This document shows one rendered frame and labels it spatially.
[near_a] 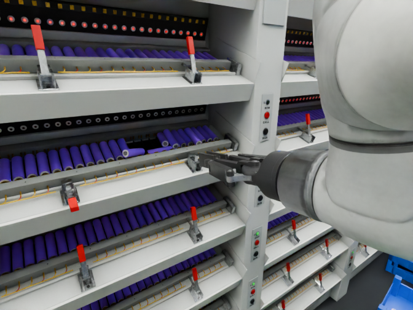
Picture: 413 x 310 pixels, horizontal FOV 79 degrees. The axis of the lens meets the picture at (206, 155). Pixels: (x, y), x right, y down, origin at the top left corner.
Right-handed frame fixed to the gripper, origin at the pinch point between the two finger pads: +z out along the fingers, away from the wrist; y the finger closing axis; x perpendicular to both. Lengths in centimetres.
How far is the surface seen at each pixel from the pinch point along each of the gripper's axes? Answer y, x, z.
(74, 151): -23.9, 4.4, 17.3
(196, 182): -0.4, -6.3, 7.6
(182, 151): -1.3, 1.2, 10.8
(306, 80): 36.7, 15.7, 3.4
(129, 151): -14.1, 3.4, 10.7
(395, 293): 67, -61, -10
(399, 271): 133, -96, 11
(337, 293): 86, -92, 22
